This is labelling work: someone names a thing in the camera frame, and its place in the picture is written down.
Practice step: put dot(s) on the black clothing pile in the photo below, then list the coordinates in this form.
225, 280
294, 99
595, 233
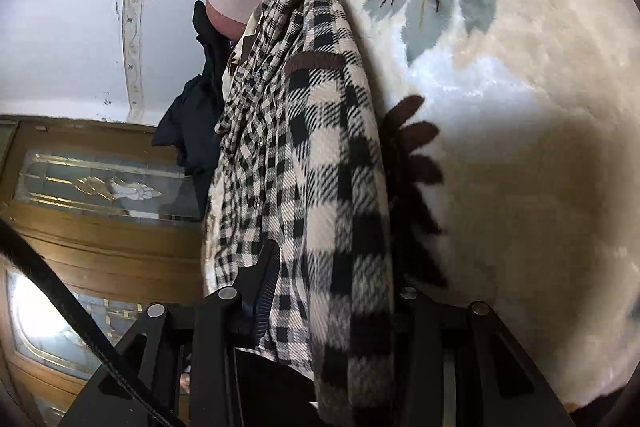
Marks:
195, 122

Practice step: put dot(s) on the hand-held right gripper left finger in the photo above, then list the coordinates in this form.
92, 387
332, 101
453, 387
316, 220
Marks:
261, 292

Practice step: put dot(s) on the wooden door with glass panes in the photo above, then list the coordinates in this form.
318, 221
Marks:
100, 247

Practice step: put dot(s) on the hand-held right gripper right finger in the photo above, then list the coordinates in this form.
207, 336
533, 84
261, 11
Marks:
420, 322

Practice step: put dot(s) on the black and cream checked coat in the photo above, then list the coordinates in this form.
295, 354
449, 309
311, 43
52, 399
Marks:
325, 147

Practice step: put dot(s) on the leaf print plush blanket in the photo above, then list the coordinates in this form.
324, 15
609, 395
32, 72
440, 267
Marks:
500, 107

